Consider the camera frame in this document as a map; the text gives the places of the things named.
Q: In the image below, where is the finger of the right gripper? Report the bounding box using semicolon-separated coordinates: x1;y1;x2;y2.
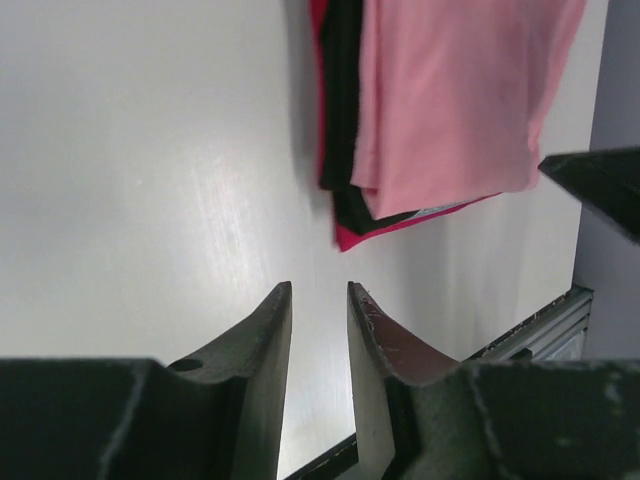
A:
538;146;639;243

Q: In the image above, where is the red t shirt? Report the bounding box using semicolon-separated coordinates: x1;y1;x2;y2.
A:
307;0;501;253

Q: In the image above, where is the pink t shirt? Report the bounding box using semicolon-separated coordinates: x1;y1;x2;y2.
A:
351;1;586;219

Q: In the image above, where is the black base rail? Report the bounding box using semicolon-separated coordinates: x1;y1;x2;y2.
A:
294;284;596;480

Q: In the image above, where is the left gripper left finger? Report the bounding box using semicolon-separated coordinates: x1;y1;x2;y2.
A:
1;282;292;479

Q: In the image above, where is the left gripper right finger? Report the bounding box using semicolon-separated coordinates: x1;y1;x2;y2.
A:
346;281;640;480

